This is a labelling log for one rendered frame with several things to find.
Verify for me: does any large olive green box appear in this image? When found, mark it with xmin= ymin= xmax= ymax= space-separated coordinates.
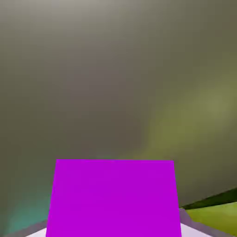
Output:
xmin=180 ymin=187 xmax=237 ymax=237

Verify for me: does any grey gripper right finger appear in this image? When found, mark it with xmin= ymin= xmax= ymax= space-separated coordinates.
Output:
xmin=179 ymin=207 xmax=234 ymax=237

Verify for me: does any small magenta cube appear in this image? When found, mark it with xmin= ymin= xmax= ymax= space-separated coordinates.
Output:
xmin=45 ymin=159 xmax=182 ymax=237

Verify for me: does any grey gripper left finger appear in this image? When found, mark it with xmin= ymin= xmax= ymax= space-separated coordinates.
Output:
xmin=3 ymin=219 xmax=48 ymax=237

